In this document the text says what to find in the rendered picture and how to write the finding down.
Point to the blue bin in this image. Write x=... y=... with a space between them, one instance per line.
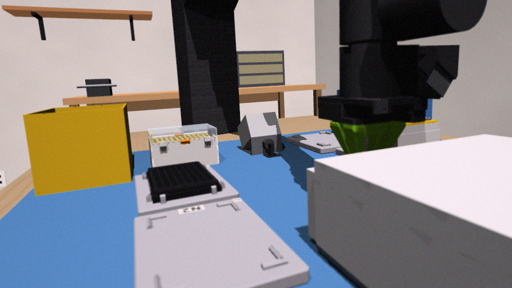
x=428 y=111

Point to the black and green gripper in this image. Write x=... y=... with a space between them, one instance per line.
x=363 y=106

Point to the blue bench mat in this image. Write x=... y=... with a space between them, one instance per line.
x=85 y=238

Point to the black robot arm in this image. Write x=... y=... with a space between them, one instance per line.
x=367 y=21

